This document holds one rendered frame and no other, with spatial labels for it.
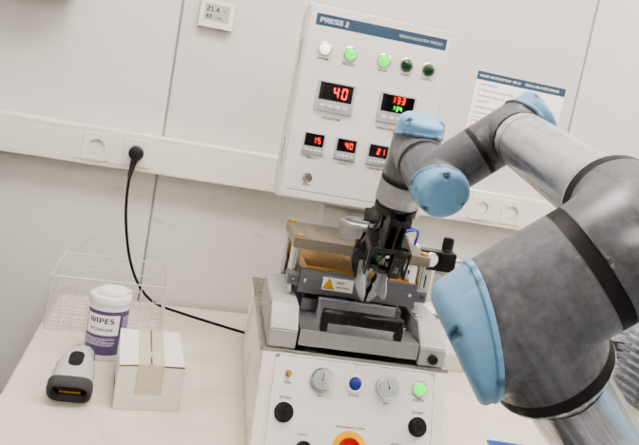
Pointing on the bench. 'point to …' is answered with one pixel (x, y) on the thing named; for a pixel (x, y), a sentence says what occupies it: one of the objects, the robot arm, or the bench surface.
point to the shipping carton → (148, 371)
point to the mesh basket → (88, 296)
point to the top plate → (342, 238)
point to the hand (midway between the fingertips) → (365, 293)
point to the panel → (346, 403)
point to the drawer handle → (362, 321)
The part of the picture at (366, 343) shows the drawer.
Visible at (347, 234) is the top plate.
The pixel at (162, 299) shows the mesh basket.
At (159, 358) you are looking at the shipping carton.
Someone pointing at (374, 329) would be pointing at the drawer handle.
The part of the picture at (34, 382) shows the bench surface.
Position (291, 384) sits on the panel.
